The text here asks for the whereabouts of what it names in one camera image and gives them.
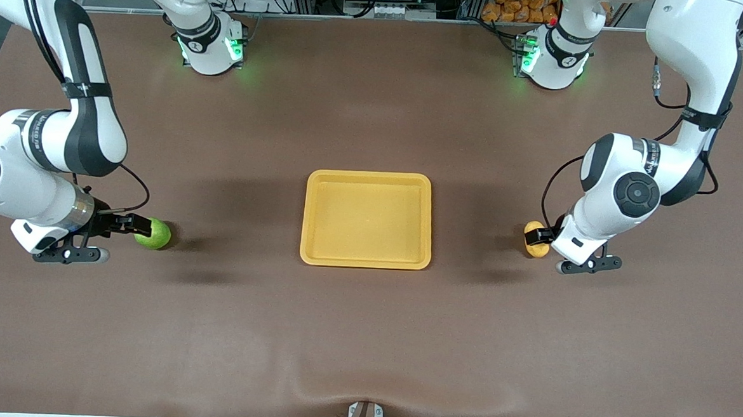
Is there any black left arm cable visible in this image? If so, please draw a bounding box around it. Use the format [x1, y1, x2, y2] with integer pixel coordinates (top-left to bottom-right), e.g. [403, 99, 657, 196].
[539, 50, 726, 246]

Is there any orange packaged snacks pile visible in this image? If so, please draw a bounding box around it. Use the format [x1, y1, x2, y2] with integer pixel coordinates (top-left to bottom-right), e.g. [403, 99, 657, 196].
[480, 0, 561, 27]

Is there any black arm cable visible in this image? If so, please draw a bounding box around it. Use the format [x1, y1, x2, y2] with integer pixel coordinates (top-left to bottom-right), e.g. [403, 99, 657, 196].
[539, 50, 726, 246]
[6, 0, 162, 216]

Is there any large table cover mat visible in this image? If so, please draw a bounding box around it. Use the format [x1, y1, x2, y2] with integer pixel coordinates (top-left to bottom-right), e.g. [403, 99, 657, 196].
[0, 0, 743, 417]

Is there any silver table edge rail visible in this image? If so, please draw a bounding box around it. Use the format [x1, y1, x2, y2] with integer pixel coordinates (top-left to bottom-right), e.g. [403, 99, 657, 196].
[83, 0, 649, 43]

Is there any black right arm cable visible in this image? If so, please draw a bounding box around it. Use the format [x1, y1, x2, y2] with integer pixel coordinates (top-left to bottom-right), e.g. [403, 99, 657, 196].
[6, 0, 162, 216]

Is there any yellow plastic tray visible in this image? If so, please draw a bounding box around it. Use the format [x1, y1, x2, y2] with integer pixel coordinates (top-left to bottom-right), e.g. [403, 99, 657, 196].
[298, 168, 436, 272]

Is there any green apple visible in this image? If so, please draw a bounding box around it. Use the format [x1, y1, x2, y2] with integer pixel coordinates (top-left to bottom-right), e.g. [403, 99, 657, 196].
[133, 217, 173, 251]

